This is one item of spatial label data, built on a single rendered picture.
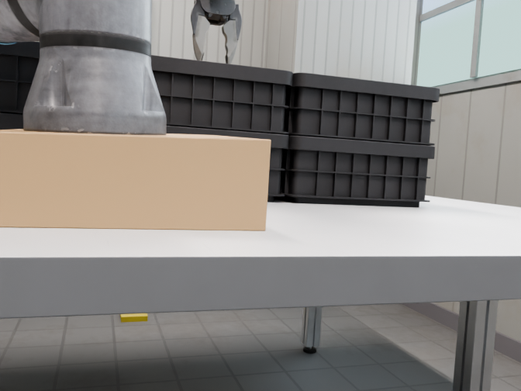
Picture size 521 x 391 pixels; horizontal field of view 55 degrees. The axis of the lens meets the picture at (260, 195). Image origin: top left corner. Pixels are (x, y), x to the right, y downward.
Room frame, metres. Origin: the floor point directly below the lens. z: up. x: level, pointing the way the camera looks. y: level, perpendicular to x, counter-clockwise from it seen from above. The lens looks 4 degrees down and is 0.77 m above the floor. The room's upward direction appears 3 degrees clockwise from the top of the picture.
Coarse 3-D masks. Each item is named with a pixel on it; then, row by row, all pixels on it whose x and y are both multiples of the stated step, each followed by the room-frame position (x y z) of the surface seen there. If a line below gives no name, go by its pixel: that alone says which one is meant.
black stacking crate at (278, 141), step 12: (168, 132) 0.82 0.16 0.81; (180, 132) 0.82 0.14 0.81; (192, 132) 0.83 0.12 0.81; (204, 132) 0.83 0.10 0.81; (216, 132) 0.84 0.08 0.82; (228, 132) 0.85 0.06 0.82; (240, 132) 0.85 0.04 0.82; (252, 132) 0.86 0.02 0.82; (276, 144) 0.87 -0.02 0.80; (276, 156) 0.88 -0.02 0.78; (276, 168) 0.88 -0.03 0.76; (276, 180) 0.88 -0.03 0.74; (276, 192) 0.88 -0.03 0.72
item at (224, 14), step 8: (200, 0) 1.02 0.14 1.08; (208, 0) 1.02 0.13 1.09; (216, 0) 1.03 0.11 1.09; (224, 0) 1.03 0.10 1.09; (232, 0) 1.04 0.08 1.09; (208, 8) 1.02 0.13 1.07; (216, 8) 1.03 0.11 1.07; (224, 8) 1.03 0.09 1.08; (232, 8) 1.04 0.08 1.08; (208, 16) 1.03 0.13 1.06; (216, 16) 1.05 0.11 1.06; (224, 16) 1.04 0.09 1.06; (216, 24) 1.10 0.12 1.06; (224, 24) 1.11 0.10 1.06
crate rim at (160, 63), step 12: (156, 60) 0.81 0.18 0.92; (168, 60) 0.82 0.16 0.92; (180, 60) 0.82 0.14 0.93; (192, 60) 0.83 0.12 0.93; (180, 72) 0.82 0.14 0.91; (192, 72) 0.83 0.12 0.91; (204, 72) 0.83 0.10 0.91; (216, 72) 0.84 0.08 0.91; (228, 72) 0.84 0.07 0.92; (240, 72) 0.85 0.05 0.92; (252, 72) 0.86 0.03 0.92; (264, 72) 0.86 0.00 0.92; (276, 72) 0.87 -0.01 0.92; (288, 72) 0.88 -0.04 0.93; (288, 84) 0.88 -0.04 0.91
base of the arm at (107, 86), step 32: (64, 32) 0.50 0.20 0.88; (64, 64) 0.50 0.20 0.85; (96, 64) 0.50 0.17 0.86; (128, 64) 0.52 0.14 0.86; (32, 96) 0.51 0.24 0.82; (64, 96) 0.50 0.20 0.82; (96, 96) 0.49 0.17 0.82; (128, 96) 0.51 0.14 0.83; (32, 128) 0.50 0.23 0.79; (64, 128) 0.49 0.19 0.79; (96, 128) 0.49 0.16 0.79; (128, 128) 0.51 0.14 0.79; (160, 128) 0.55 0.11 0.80
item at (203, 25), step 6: (198, 18) 1.02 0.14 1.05; (204, 18) 1.02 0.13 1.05; (198, 24) 1.02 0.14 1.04; (204, 24) 1.02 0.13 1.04; (198, 30) 1.02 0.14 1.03; (204, 30) 1.02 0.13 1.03; (192, 36) 1.03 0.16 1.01; (198, 36) 1.02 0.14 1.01; (204, 36) 1.02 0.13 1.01; (198, 42) 1.02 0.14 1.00; (204, 42) 1.02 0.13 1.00; (198, 48) 1.02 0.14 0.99; (198, 54) 1.02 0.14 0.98; (198, 60) 1.03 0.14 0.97
